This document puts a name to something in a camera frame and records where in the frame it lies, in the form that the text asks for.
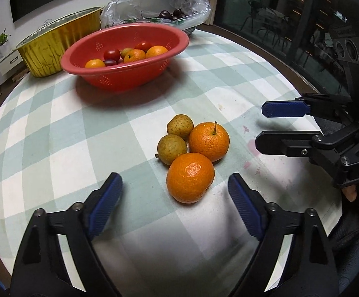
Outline clear plastic bag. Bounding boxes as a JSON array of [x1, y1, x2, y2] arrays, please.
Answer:
[[100, 0, 211, 38]]

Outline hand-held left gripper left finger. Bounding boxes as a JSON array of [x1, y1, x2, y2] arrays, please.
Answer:
[[9, 172, 123, 297]]

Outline small orange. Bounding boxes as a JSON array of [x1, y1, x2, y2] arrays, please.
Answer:
[[166, 152, 215, 204], [84, 59, 106, 69], [188, 122, 230, 162], [145, 45, 169, 59], [123, 49, 146, 64]]

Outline red plastic colander bowl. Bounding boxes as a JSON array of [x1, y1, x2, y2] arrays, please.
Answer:
[[60, 25, 190, 93]]

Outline pile of dark cherries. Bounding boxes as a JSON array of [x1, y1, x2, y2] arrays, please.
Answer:
[[158, 8, 188, 22]]

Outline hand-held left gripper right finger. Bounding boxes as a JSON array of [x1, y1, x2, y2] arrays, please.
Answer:
[[227, 173, 341, 297]]

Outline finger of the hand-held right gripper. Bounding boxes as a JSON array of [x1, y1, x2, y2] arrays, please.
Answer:
[[261, 94, 353, 121], [255, 124, 359, 161]]

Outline white television cabinet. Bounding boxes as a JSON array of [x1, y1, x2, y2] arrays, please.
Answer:
[[0, 49, 24, 76]]

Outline small plant on cabinet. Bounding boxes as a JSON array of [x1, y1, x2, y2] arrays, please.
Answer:
[[0, 29, 12, 54]]

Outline glass sliding door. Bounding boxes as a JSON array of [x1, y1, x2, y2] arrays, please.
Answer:
[[213, 0, 331, 93]]

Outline gold foil container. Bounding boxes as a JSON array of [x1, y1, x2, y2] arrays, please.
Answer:
[[12, 6, 105, 78]]

